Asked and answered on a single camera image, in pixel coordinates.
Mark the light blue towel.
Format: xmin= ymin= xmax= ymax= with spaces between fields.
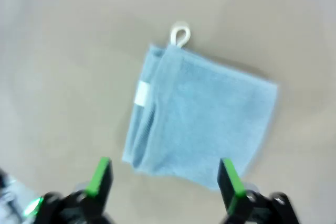
xmin=121 ymin=20 xmax=280 ymax=191

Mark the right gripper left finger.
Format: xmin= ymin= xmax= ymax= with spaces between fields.
xmin=36 ymin=157 xmax=114 ymax=224

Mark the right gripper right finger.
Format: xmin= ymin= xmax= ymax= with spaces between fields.
xmin=217 ymin=157 xmax=300 ymax=224

